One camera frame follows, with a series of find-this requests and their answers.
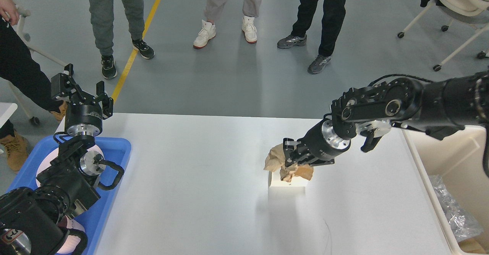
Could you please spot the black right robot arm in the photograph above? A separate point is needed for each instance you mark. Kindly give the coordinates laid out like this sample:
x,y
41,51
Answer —
x,y
438,109

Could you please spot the person with tan boots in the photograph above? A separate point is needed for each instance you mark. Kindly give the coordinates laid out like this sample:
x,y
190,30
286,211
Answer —
x,y
18,67

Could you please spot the white plastic bin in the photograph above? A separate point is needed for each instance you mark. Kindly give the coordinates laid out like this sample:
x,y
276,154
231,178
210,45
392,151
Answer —
x,y
458,159

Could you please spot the blue plastic tray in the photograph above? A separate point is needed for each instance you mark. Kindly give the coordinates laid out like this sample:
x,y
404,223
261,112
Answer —
x,y
116,150

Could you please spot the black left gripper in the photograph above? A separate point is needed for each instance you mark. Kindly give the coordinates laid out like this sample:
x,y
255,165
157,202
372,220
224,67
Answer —
x,y
81,119

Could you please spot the white side table corner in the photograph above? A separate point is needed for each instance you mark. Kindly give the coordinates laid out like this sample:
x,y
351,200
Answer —
x,y
6,110

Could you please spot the brown paper ball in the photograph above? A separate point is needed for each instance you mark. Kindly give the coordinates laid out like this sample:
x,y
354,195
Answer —
x,y
275,160

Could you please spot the pink mug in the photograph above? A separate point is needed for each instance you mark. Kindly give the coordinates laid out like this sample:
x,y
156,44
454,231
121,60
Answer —
x,y
71,241

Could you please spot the white rolling chair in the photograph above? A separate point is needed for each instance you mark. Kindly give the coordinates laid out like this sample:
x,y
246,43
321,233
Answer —
x,y
473,13

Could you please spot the white paper cup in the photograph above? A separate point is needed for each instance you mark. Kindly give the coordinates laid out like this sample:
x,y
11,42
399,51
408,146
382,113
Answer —
x,y
296,181

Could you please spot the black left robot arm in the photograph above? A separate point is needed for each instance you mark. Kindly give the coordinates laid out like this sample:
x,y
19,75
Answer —
x,y
30,217

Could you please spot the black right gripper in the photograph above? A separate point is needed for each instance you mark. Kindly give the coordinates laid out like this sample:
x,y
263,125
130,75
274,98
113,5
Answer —
x,y
322,143

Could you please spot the aluminium foil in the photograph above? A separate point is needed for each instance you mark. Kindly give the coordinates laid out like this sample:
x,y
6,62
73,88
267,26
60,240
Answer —
x,y
462,223

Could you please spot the large brown paper sheet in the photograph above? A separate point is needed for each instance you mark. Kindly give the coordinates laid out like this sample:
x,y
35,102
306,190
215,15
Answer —
x,y
471,245

